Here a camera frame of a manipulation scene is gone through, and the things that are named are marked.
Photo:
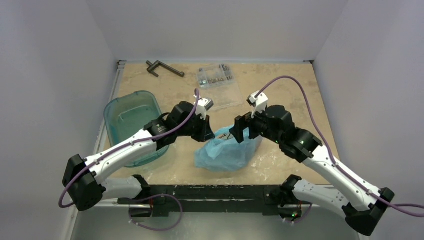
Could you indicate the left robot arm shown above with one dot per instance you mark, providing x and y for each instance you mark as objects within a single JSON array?
[{"x": 88, "y": 180}]

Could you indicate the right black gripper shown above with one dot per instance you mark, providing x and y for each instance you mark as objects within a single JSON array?
[{"x": 245, "y": 125}]

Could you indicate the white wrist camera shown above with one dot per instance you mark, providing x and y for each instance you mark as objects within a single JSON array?
[
  {"x": 259, "y": 101},
  {"x": 202, "y": 106}
]

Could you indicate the light blue plastic bag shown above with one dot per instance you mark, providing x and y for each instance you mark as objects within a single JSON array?
[{"x": 224, "y": 154}]

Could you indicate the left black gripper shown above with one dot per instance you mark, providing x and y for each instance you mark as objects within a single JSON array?
[{"x": 205, "y": 134}]

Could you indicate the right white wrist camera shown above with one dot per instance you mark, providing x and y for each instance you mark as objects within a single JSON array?
[{"x": 259, "y": 101}]

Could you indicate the clear plastic organizer box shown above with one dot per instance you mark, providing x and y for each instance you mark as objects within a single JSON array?
[{"x": 218, "y": 82}]

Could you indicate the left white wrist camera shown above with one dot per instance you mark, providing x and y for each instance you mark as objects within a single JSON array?
[{"x": 202, "y": 106}]

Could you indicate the teal plastic tub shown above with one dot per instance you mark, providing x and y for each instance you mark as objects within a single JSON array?
[{"x": 126, "y": 115}]

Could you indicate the dark metal crank handle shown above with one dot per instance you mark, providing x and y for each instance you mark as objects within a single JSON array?
[{"x": 153, "y": 66}]

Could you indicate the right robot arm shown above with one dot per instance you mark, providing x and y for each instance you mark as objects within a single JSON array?
[{"x": 360, "y": 203}]

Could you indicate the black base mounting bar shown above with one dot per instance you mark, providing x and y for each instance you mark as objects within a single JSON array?
[{"x": 268, "y": 200}]

